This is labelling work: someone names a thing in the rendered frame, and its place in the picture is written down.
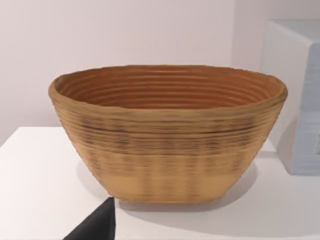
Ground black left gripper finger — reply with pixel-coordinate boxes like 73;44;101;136
63;197;117;240

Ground brown woven basket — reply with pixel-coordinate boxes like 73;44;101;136
48;64;289;204

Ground pale grey box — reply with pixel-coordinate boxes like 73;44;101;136
259;19;320;177

